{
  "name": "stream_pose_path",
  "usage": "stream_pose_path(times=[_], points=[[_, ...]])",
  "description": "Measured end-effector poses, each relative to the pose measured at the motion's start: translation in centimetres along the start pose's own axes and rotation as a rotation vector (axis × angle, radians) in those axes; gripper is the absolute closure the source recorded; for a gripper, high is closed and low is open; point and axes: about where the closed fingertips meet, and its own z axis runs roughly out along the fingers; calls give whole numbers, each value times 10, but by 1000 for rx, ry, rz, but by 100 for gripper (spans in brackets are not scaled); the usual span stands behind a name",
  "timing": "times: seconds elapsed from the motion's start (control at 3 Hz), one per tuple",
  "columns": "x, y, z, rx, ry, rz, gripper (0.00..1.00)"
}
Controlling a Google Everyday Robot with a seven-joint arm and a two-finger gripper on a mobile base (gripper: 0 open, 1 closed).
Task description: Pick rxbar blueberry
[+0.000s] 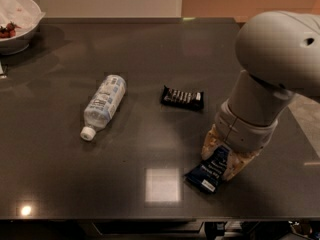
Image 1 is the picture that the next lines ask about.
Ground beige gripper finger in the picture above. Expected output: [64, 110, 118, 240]
[221, 148, 260, 182]
[201, 124, 222, 160]

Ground blue rxbar blueberry wrapper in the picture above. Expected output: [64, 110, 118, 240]
[185, 145, 230, 193]

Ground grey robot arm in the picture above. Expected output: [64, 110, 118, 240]
[202, 11, 320, 181]

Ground black snack bar wrapper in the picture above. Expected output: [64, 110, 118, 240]
[160, 86, 204, 111]

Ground clear plastic water bottle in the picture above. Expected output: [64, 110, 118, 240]
[80, 75, 126, 141]

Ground red strawberries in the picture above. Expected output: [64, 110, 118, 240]
[0, 22, 18, 38]

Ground white bowl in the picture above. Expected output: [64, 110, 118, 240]
[0, 0, 45, 56]

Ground white paper napkin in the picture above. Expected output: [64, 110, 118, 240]
[0, 0, 45, 31]

